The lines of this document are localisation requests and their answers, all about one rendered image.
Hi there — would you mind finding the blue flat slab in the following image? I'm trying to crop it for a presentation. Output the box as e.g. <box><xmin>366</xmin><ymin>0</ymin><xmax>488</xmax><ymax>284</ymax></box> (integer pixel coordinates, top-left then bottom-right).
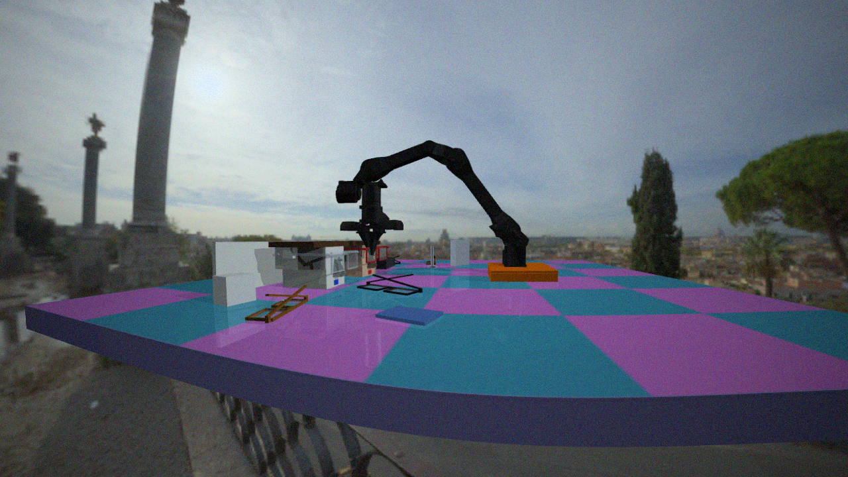
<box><xmin>376</xmin><ymin>306</ymin><xmax>444</xmax><ymax>326</ymax></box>

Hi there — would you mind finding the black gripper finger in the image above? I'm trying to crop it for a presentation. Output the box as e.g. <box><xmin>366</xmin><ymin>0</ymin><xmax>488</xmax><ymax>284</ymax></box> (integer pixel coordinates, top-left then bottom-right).
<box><xmin>356</xmin><ymin>231</ymin><xmax>370</xmax><ymax>247</ymax></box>
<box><xmin>369</xmin><ymin>231</ymin><xmax>386</xmax><ymax>255</ymax></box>

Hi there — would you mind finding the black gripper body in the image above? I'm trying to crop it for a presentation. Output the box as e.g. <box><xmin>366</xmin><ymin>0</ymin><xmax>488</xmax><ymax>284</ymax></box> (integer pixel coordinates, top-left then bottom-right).
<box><xmin>340</xmin><ymin>201</ymin><xmax>403</xmax><ymax>232</ymax></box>

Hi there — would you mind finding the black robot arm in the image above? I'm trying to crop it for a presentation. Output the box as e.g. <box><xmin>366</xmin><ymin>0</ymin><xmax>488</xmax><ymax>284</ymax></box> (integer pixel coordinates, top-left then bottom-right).
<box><xmin>335</xmin><ymin>140</ymin><xmax>529</xmax><ymax>267</ymax></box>

